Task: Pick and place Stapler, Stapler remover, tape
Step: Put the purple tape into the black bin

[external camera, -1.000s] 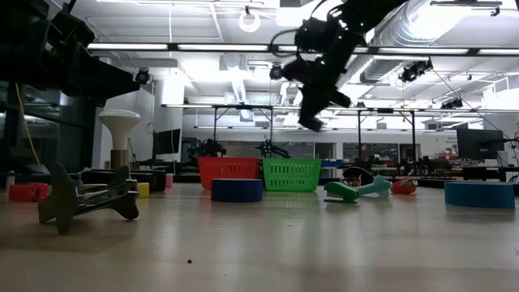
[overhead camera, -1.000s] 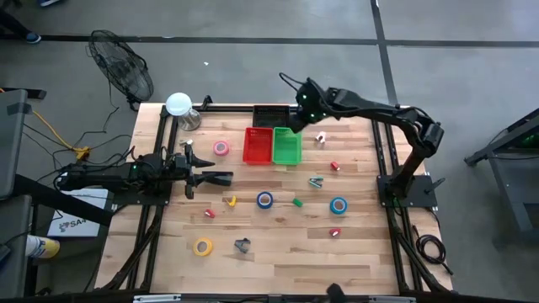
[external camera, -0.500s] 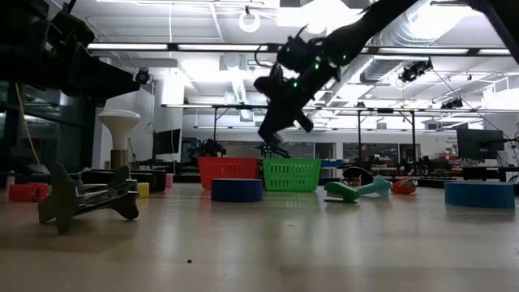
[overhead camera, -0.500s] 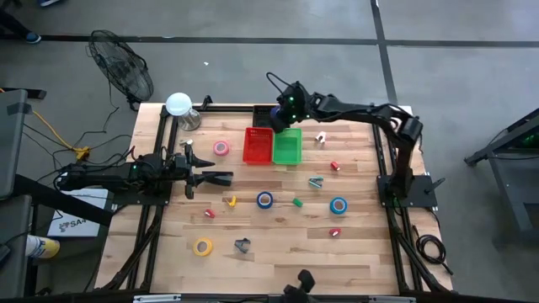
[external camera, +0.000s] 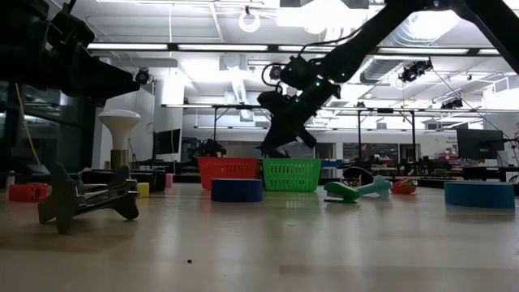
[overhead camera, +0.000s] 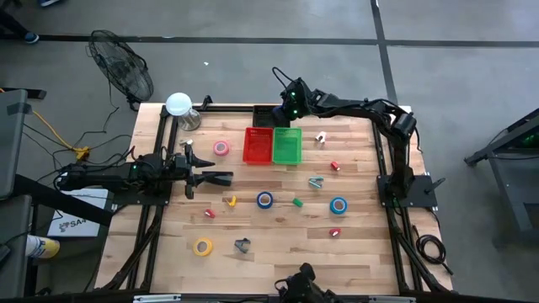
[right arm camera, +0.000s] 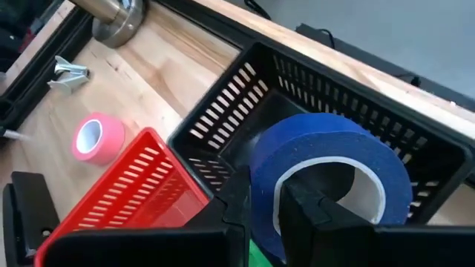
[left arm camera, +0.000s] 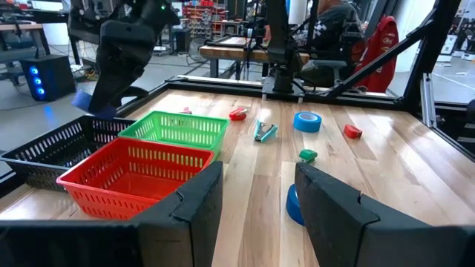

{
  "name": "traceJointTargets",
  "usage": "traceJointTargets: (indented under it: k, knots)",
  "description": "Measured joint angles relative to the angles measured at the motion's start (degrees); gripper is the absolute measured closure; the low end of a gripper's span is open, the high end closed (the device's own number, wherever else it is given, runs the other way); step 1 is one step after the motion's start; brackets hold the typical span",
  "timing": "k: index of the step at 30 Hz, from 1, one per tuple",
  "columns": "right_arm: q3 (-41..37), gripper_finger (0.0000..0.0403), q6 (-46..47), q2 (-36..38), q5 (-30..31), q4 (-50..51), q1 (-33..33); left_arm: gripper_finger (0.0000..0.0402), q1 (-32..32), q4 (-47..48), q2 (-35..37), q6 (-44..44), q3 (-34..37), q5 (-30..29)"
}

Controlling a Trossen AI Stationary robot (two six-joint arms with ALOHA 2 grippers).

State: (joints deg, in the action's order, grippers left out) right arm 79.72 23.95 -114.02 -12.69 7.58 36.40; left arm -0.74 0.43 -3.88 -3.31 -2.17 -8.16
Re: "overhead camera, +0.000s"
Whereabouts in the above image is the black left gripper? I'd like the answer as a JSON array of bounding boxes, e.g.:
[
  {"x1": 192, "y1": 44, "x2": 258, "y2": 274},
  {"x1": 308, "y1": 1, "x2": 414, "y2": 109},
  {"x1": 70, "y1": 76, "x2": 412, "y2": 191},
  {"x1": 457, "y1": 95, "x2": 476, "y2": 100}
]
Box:
[{"x1": 170, "y1": 142, "x2": 234, "y2": 201}]

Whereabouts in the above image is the dark blue tape roll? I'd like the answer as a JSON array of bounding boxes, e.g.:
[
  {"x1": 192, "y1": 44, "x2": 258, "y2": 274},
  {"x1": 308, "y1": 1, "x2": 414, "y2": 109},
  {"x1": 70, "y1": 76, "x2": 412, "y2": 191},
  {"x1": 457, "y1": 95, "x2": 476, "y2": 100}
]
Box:
[{"x1": 256, "y1": 191, "x2": 275, "y2": 210}]

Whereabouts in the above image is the yellow tape roll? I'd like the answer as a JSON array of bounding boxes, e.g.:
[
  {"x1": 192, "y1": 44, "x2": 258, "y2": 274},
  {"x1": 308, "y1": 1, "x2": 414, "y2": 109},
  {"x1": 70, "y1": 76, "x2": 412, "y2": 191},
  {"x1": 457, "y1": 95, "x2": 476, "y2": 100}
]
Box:
[{"x1": 193, "y1": 237, "x2": 214, "y2": 258}]

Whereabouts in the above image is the light blue tape roll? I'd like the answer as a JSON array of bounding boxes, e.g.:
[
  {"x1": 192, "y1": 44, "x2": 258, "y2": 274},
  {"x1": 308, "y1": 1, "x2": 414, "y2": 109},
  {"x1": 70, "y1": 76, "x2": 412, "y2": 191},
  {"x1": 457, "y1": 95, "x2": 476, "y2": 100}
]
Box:
[{"x1": 329, "y1": 196, "x2": 349, "y2": 215}]

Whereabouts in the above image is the black plastic basket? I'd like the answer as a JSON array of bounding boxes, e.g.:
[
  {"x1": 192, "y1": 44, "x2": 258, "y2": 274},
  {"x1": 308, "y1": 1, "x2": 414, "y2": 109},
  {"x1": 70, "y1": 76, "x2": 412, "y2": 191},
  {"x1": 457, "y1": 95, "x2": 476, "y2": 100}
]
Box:
[{"x1": 252, "y1": 104, "x2": 291, "y2": 129}]

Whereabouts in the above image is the green plastic basket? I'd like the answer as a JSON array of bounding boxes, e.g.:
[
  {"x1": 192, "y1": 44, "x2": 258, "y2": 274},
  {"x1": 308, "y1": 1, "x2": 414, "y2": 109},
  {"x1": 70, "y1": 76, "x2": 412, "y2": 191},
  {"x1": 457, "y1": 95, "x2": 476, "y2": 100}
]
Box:
[{"x1": 272, "y1": 126, "x2": 303, "y2": 166}]

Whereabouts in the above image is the red plastic basket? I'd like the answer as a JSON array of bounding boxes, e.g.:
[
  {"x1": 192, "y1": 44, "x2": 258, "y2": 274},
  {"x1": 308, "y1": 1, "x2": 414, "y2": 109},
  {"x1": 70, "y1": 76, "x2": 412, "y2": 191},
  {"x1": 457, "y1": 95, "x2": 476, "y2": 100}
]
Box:
[{"x1": 242, "y1": 126, "x2": 275, "y2": 165}]

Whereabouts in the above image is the white globe table lamp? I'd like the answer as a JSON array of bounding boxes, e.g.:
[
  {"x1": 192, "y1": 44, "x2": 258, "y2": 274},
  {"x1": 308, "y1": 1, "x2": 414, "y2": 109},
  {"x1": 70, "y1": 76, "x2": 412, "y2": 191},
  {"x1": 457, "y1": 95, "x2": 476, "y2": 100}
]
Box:
[{"x1": 165, "y1": 92, "x2": 202, "y2": 132}]

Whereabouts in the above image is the black floor fan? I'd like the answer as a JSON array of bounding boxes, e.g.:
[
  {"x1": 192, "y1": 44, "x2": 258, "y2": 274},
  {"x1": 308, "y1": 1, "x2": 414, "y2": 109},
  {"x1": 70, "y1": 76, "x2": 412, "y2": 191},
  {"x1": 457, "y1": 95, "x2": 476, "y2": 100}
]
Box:
[{"x1": 87, "y1": 29, "x2": 155, "y2": 111}]

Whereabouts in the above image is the white printed box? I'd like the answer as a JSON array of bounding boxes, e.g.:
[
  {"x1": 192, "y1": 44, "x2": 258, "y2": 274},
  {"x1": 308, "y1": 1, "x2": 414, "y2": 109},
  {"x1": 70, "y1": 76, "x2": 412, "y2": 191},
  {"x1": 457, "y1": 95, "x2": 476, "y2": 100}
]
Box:
[{"x1": 46, "y1": 188, "x2": 109, "y2": 238}]

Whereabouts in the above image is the yellow white spray can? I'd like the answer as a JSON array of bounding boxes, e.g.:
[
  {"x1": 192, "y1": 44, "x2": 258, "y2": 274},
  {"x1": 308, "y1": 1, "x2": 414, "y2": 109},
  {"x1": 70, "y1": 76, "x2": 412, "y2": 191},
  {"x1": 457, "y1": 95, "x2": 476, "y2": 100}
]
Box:
[{"x1": 24, "y1": 234, "x2": 61, "y2": 259}]

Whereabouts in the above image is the grey equipment cabinet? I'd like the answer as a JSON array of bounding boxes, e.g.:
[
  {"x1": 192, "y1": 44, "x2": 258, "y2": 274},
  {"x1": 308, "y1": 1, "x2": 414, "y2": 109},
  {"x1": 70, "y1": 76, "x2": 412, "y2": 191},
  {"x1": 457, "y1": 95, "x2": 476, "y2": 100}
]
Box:
[{"x1": 0, "y1": 88, "x2": 33, "y2": 300}]

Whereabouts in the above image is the grey metal rack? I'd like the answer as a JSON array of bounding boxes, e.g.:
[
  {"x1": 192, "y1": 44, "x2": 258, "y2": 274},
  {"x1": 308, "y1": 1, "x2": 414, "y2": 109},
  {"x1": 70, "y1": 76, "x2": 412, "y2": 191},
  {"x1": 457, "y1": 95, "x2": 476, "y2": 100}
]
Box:
[{"x1": 462, "y1": 107, "x2": 539, "y2": 249}]

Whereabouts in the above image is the person's leg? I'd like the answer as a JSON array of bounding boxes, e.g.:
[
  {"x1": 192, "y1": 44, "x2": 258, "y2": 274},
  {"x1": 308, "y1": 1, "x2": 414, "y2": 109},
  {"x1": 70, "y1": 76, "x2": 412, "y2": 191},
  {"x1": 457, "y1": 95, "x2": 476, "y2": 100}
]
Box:
[{"x1": 0, "y1": 8, "x2": 30, "y2": 39}]

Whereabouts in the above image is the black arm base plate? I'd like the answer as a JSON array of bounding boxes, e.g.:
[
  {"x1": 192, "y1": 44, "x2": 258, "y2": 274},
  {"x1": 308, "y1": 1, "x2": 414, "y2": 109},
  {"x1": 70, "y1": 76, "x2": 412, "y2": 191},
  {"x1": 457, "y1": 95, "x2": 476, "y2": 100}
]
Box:
[
  {"x1": 113, "y1": 184, "x2": 172, "y2": 207},
  {"x1": 376, "y1": 174, "x2": 446, "y2": 208}
]

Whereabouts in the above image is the yellow extension cord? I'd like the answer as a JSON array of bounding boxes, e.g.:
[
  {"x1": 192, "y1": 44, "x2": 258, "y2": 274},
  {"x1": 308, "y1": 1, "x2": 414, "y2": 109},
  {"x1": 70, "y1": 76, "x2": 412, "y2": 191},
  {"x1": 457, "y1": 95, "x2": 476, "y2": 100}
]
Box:
[{"x1": 0, "y1": 87, "x2": 92, "y2": 161}]

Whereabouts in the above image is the black table-level camera mount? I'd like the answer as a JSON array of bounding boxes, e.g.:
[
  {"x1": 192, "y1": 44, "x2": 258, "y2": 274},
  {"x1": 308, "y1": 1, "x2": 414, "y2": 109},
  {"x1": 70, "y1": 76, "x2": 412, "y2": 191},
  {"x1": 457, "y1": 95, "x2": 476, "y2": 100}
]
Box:
[{"x1": 274, "y1": 263, "x2": 338, "y2": 303}]

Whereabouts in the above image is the coiled black cable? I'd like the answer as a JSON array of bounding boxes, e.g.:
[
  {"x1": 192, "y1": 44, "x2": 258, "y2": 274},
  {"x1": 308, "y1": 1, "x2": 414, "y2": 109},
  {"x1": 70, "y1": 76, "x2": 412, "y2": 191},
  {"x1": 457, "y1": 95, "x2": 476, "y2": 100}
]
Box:
[{"x1": 414, "y1": 225, "x2": 455, "y2": 277}]

